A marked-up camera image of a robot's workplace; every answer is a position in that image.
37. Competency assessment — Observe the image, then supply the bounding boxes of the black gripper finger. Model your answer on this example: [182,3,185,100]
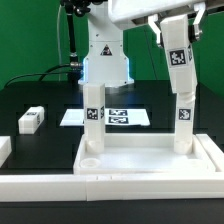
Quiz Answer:
[148,14,163,48]
[188,2,206,42]

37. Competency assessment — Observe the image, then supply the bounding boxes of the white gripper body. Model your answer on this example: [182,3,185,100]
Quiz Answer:
[108,0,224,30]

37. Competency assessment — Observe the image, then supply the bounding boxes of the white desk tabletop panel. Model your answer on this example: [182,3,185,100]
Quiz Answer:
[73,133,217,175]

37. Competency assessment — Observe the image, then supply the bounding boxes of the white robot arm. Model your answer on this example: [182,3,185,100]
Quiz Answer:
[77,0,224,92]

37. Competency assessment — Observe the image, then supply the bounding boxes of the fiducial marker sheet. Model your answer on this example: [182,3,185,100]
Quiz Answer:
[60,108,150,126]

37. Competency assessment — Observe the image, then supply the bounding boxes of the white L-shaped obstacle fence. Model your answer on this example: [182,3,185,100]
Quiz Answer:
[0,134,224,202]

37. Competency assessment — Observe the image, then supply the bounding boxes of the black cable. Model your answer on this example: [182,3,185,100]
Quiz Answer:
[4,64,73,88]

